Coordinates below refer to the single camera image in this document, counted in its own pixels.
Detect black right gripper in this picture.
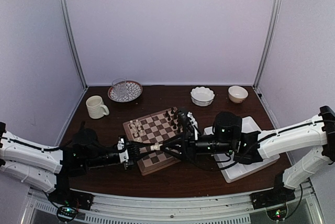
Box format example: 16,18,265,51
160,131,235,164

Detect white chess knight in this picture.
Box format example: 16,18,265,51
131,126,138,133

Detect white chess queen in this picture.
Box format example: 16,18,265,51
150,143,162,151

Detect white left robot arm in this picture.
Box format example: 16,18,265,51
1,122,160,205

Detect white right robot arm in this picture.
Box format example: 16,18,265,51
157,106,334,204

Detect dark chess pieces row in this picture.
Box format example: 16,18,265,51
164,107,182,133

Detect wooden chess board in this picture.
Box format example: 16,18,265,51
123,108,179,176

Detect white plastic divided tray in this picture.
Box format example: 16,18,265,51
214,116,280,183

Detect cream ceramic mug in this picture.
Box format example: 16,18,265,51
86,95,109,119

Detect cream round bowl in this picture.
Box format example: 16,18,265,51
228,85,249,104

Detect white scalloped bowl black rim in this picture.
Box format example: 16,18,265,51
190,86,215,107

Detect clear drinking glass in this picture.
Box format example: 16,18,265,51
112,78,127,98

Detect patterned brown rim plate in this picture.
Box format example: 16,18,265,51
107,80,143,103

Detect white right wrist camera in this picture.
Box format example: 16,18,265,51
177,107,201,140

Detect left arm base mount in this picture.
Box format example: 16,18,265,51
45,174,94,223

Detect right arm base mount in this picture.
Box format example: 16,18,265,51
250,172,303,223

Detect right aluminium frame post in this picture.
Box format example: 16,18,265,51
253,0,282,91

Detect aluminium frame post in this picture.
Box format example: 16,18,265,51
253,0,282,91
59,0,88,89

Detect left aluminium frame post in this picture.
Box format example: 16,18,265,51
59,0,88,89

